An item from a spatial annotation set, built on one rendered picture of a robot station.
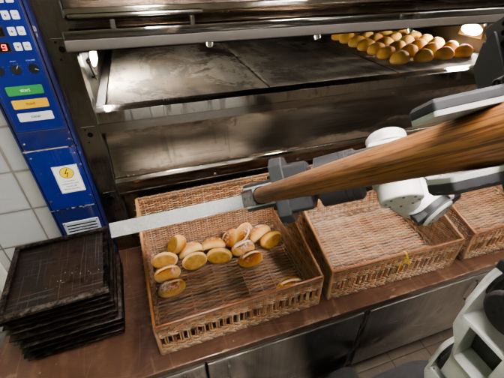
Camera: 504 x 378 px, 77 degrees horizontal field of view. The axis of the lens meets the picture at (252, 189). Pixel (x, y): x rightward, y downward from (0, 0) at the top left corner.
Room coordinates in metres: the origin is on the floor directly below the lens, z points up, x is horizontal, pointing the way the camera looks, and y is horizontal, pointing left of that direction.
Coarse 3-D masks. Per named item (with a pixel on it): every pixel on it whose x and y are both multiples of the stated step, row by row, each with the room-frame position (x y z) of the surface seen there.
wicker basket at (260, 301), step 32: (224, 192) 1.03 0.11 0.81; (192, 224) 0.95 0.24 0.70; (224, 224) 0.99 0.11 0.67; (256, 224) 1.03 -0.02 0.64; (288, 224) 0.92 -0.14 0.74; (288, 256) 0.88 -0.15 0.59; (192, 288) 0.73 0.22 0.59; (224, 288) 0.73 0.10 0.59; (256, 288) 0.73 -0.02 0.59; (288, 288) 0.63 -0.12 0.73; (320, 288) 0.67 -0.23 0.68; (160, 320) 0.60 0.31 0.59; (192, 320) 0.53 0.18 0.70; (224, 320) 0.60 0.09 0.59; (256, 320) 0.59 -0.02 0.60; (160, 352) 0.49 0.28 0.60
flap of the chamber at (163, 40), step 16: (464, 16) 1.19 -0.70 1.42; (480, 16) 1.21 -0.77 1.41; (496, 16) 1.23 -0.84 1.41; (208, 32) 0.92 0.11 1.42; (224, 32) 0.93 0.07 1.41; (240, 32) 0.95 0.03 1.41; (256, 32) 0.96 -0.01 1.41; (272, 32) 0.97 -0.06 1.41; (288, 32) 0.99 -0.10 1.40; (304, 32) 1.00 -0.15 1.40; (320, 32) 1.02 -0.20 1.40; (336, 32) 1.04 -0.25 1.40; (80, 48) 0.82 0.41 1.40; (96, 48) 0.83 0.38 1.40; (112, 48) 0.84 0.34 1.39
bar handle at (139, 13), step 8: (192, 8) 0.96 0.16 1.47; (200, 8) 0.96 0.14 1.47; (72, 16) 0.86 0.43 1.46; (80, 16) 0.87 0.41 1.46; (88, 16) 0.87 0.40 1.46; (96, 16) 0.88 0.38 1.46; (104, 16) 0.89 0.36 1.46; (112, 16) 0.89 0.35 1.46; (120, 16) 0.90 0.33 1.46; (128, 16) 0.90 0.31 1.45; (136, 16) 0.91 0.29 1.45; (144, 16) 0.92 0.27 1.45; (152, 16) 0.92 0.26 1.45; (192, 16) 0.95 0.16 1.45; (112, 24) 0.89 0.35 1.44
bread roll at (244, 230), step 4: (244, 224) 0.98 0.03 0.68; (248, 224) 0.98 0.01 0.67; (240, 228) 0.97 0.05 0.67; (244, 228) 0.97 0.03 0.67; (248, 228) 0.97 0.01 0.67; (240, 232) 0.95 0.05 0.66; (244, 232) 0.95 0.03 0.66; (248, 232) 0.95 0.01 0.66; (240, 236) 0.95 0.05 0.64; (244, 236) 0.94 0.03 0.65; (248, 236) 0.95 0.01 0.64; (240, 240) 0.94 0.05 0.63
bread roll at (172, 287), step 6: (168, 282) 0.72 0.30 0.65; (174, 282) 0.72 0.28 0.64; (180, 282) 0.72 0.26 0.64; (162, 288) 0.70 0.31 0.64; (168, 288) 0.70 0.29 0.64; (174, 288) 0.70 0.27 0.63; (180, 288) 0.71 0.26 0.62; (162, 294) 0.68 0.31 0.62; (168, 294) 0.68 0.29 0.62; (174, 294) 0.69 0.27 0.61
